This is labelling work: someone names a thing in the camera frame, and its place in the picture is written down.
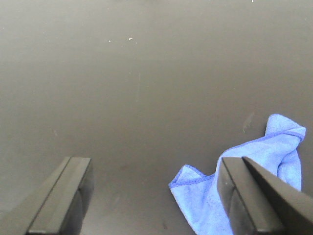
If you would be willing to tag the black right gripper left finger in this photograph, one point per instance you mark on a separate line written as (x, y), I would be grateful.
(58, 206)

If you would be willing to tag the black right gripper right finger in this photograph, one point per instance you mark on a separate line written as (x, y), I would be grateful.
(257, 202)

